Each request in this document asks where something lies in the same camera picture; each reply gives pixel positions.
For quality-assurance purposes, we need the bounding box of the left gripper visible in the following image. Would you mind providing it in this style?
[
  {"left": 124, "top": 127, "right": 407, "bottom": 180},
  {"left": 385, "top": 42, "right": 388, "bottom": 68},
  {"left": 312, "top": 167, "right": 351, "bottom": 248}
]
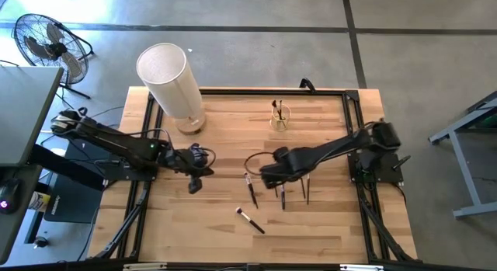
[{"left": 172, "top": 144, "right": 215, "bottom": 195}]

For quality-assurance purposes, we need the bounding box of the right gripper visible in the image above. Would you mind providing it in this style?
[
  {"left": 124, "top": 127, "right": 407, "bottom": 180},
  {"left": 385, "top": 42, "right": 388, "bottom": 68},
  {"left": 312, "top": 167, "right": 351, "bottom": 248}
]
[{"left": 259, "top": 146, "right": 302, "bottom": 189}]

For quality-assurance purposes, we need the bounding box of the black-bristle makeup brush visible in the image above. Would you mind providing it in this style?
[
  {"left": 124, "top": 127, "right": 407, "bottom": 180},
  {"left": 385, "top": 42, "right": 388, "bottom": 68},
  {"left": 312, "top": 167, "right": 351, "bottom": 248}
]
[{"left": 271, "top": 99, "right": 284, "bottom": 123}]

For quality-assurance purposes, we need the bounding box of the large fluffy powder brush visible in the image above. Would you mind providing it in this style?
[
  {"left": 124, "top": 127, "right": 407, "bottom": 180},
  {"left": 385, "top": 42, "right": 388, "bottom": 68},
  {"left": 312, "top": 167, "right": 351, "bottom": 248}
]
[{"left": 235, "top": 207, "right": 266, "bottom": 235}]

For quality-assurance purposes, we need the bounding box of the clear glass cup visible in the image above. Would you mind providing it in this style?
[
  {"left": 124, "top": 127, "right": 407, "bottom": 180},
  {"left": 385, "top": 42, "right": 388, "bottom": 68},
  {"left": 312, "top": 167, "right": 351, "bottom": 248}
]
[{"left": 269, "top": 102, "right": 292, "bottom": 132}]

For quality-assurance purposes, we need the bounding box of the white cylinder shade table lamp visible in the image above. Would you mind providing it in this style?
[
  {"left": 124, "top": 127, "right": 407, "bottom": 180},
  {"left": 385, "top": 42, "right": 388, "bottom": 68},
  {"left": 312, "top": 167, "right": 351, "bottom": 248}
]
[{"left": 135, "top": 42, "right": 207, "bottom": 136}]

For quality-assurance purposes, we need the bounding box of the black rig crossbar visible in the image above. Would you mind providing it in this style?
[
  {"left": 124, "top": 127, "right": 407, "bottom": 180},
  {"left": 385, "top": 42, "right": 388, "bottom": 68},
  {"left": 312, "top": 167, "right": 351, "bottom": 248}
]
[{"left": 0, "top": 259, "right": 497, "bottom": 271}]

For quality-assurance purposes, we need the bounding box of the black clamp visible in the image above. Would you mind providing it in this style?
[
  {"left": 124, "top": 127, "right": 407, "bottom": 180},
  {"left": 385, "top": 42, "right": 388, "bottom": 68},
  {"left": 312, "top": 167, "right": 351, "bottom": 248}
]
[{"left": 299, "top": 78, "right": 318, "bottom": 94}]

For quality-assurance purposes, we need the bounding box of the black computer case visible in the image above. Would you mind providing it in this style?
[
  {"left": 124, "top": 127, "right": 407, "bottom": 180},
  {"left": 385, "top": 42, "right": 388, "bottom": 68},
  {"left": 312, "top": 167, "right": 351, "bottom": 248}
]
[{"left": 44, "top": 141, "right": 105, "bottom": 224}]

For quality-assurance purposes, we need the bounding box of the black diagonal beam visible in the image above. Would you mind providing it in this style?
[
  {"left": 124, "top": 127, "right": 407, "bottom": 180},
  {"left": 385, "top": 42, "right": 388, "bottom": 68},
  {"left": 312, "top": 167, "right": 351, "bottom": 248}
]
[{"left": 29, "top": 144, "right": 106, "bottom": 191}]

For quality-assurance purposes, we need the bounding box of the yellow labelled box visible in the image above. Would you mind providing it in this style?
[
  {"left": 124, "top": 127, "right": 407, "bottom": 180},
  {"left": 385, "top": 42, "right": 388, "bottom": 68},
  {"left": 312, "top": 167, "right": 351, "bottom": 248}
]
[{"left": 29, "top": 191, "right": 51, "bottom": 213}]

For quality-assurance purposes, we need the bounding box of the dark desk surface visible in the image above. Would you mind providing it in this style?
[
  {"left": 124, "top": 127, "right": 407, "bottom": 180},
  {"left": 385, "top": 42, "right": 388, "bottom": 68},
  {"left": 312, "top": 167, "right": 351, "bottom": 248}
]
[{"left": 0, "top": 164, "right": 43, "bottom": 264}]

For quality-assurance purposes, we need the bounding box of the grey desk panel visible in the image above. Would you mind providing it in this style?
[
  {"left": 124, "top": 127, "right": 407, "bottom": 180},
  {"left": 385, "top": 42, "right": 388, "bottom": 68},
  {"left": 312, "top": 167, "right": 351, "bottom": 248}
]
[{"left": 0, "top": 66, "right": 65, "bottom": 167}]

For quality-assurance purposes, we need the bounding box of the black floor fan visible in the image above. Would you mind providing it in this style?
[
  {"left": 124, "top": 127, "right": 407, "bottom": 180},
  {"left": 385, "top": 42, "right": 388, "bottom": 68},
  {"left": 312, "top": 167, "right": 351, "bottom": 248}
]
[{"left": 12, "top": 13, "right": 96, "bottom": 100}]

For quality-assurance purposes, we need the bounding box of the black computer mouse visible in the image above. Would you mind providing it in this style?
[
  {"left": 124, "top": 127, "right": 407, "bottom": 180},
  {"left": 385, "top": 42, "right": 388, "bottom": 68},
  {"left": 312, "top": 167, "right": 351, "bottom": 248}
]
[{"left": 0, "top": 178, "right": 21, "bottom": 215}]

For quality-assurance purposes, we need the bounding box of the grey metal cart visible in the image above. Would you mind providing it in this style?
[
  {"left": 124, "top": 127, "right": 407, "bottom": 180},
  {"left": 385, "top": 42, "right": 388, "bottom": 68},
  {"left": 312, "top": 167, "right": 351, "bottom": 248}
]
[{"left": 429, "top": 90, "right": 497, "bottom": 220}]

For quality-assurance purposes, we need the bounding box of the black camera cable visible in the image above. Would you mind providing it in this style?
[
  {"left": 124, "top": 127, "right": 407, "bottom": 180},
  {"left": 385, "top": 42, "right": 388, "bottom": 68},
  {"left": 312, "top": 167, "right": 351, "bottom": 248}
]
[
  {"left": 243, "top": 151, "right": 275, "bottom": 177},
  {"left": 189, "top": 145, "right": 217, "bottom": 172}
]

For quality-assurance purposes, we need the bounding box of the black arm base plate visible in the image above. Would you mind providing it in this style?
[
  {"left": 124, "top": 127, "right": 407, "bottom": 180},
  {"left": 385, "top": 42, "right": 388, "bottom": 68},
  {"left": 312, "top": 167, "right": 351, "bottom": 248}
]
[
  {"left": 348, "top": 151, "right": 405, "bottom": 184},
  {"left": 103, "top": 160, "right": 158, "bottom": 182}
]

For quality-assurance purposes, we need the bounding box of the black aluminium extrusion frame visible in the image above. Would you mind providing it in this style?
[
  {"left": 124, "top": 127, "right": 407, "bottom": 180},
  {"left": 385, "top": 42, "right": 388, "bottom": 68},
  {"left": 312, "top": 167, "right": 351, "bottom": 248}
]
[{"left": 91, "top": 88, "right": 419, "bottom": 264}]

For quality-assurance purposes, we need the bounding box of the silver metal bracket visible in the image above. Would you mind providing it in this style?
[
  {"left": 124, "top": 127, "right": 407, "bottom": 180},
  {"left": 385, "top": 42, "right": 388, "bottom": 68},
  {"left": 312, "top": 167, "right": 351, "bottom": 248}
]
[
  {"left": 340, "top": 264, "right": 384, "bottom": 271},
  {"left": 123, "top": 262, "right": 167, "bottom": 271}
]

